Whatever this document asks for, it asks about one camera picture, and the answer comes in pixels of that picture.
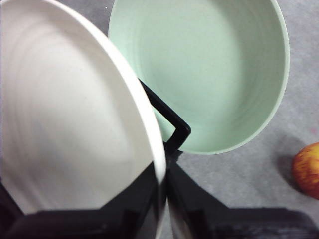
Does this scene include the red apple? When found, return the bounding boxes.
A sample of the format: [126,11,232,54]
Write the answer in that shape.
[292,142,319,200]

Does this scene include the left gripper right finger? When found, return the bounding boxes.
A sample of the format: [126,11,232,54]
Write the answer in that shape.
[166,161,319,239]

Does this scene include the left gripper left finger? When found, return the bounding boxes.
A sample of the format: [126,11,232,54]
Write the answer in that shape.
[0,171,160,239]

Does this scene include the green plate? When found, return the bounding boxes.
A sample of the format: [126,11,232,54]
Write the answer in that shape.
[108,0,291,155]

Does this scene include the black plate rack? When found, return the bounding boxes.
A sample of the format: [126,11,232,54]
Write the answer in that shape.
[138,78,192,162]

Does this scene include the cream yellow plate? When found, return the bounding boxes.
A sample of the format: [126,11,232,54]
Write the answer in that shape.
[0,0,167,239]

